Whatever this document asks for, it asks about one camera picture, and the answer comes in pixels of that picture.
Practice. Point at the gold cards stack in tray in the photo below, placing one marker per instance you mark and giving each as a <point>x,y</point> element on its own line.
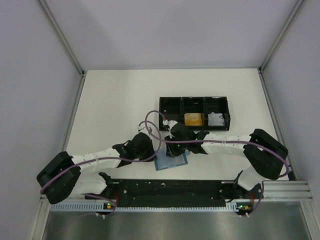
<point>193,119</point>

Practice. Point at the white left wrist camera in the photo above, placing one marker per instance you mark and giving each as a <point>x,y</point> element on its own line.
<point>144,129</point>

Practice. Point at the black VIP cards stack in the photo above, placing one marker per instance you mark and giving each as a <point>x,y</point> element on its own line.
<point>171,113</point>

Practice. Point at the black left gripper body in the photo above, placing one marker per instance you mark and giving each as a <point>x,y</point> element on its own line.
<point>146,154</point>

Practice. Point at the silver cards stack in tray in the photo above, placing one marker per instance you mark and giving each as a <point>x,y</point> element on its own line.
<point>216,119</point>

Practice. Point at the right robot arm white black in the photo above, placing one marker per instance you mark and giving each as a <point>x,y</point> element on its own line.
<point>266,155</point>

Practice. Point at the aluminium frame profile right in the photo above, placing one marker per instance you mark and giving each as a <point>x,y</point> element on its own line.
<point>286,191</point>

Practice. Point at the black three-compartment tray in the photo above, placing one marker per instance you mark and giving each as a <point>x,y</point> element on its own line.
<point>200,104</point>

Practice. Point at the blue leather card holder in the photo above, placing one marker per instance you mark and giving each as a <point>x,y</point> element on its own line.
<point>164,162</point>

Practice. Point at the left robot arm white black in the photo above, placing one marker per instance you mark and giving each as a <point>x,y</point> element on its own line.
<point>67,175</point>

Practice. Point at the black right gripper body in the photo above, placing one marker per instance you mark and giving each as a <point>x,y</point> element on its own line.
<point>177,149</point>

